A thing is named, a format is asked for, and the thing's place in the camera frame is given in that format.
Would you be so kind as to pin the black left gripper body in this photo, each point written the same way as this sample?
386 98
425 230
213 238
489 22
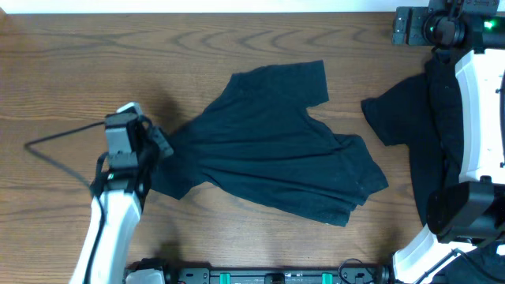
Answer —
155 148

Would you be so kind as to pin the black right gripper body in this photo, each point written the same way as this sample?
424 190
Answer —
416 36

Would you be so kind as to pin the dark green t-shirt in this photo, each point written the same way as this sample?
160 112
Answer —
258 142

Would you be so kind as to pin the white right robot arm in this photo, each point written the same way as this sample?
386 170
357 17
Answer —
470 214

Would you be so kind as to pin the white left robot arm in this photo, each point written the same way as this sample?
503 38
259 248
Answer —
122 182

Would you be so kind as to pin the pile of black clothes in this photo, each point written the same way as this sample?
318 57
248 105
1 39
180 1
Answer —
425 114

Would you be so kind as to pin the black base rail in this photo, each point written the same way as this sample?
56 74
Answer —
163 272

